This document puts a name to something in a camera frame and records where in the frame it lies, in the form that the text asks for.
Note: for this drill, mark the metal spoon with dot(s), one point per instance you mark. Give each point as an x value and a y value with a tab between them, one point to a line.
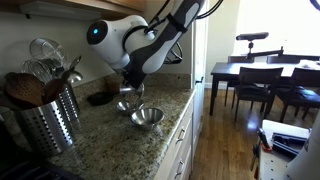
75	62

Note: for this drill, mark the white tall cabinet panel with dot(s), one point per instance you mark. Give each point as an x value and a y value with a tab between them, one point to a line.
199	50

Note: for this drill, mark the black shallow dish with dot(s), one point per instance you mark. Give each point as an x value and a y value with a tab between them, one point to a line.
100	99

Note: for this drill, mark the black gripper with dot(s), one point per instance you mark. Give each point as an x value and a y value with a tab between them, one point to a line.
134	78

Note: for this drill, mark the brown wooden bowl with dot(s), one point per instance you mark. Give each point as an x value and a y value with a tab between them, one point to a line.
113	84

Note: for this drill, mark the wooden wall cabinet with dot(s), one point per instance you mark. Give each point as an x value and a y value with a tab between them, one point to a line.
126	4

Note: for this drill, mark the wooden base cabinet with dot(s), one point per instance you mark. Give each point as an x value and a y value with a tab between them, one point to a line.
185	143

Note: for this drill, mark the pile of chickpeas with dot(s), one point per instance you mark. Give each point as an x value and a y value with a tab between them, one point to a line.
133	97

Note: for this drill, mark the black camera stand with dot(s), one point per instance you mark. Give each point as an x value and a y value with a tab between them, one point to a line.
263	53

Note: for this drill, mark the dark dining table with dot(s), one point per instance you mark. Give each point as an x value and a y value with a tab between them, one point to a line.
226	69

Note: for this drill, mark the black red bar clamp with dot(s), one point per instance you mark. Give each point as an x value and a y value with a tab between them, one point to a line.
261	144

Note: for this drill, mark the stainless steel stove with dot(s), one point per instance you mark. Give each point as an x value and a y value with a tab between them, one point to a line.
20	171

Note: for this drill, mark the small silver metal bowl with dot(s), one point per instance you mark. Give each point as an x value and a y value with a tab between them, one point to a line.
122	106

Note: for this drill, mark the black stereo camera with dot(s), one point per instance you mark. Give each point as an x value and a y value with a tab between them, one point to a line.
252	36

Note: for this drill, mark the brown wooden spoon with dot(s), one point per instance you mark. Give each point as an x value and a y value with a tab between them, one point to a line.
53	89

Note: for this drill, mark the black flat case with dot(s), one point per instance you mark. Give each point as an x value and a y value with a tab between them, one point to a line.
288	143

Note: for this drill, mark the wooden slotted spoon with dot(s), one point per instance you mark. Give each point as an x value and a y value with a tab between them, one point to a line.
23	88

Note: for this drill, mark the metal ladle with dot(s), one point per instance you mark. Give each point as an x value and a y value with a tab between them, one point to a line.
73	76

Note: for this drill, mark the perforated steel utensil holder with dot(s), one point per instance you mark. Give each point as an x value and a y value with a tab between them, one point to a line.
46	133
70	103

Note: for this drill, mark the medium silver metal bowl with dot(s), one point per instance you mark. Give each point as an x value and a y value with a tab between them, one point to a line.
126	89

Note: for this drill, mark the dark wooden chair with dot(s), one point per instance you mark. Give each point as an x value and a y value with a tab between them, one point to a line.
283	60
260	80
303	95
238	59

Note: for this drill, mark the large silver metal bowl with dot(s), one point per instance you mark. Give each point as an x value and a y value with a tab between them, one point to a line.
146	116

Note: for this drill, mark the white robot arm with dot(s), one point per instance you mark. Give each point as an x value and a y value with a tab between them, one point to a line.
113	40

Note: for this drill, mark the perforated robot table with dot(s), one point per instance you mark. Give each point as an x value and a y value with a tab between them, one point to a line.
276	166

